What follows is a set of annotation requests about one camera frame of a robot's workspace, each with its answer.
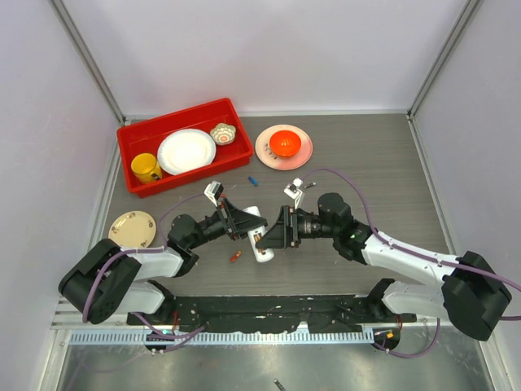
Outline orange red battery low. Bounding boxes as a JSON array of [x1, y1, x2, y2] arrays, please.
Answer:
[[230, 250, 242, 263]]

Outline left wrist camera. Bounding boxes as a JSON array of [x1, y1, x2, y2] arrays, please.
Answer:
[[204, 181, 224, 207]]

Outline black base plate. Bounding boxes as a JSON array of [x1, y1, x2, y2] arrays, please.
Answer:
[[145, 295, 417, 334]]

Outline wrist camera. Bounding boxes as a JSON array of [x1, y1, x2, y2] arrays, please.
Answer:
[[204, 181, 224, 207], [283, 178, 304, 209]]

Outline small flower-shaped bowl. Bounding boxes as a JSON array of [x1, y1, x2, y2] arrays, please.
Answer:
[[209, 123, 236, 146]]

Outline pink plate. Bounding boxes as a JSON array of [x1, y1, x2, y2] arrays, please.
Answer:
[[255, 125, 313, 171]]

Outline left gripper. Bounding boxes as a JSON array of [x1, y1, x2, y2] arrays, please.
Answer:
[[188, 198, 267, 250]]

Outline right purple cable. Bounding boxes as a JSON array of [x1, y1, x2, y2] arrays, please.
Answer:
[[299, 167, 521, 359]]

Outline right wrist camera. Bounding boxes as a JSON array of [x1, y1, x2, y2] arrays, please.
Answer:
[[283, 178, 304, 209]]

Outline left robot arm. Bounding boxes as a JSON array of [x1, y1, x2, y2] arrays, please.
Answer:
[[58, 198, 267, 325]]

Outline white cable duct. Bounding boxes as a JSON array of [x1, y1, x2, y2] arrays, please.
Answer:
[[68, 328, 374, 347]]

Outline small dark object on floor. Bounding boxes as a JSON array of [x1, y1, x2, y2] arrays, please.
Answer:
[[274, 379, 286, 391]]

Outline orange bowl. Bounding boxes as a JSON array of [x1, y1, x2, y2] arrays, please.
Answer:
[[269, 130, 302, 158]]

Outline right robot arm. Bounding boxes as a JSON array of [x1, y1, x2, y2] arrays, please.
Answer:
[[256, 193, 512, 341]]

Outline red plastic bin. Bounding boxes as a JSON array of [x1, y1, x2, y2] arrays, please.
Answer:
[[117, 98, 253, 198]]

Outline cream floral plate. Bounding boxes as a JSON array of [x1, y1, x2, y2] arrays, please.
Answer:
[[107, 211, 156, 248]]

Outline yellow mug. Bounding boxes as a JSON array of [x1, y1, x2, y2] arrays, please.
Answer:
[[131, 153, 163, 184]]

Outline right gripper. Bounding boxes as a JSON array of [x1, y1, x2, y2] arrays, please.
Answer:
[[256, 205, 338, 248]]

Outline white paper plate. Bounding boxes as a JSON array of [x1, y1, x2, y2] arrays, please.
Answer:
[[156, 129, 217, 175]]

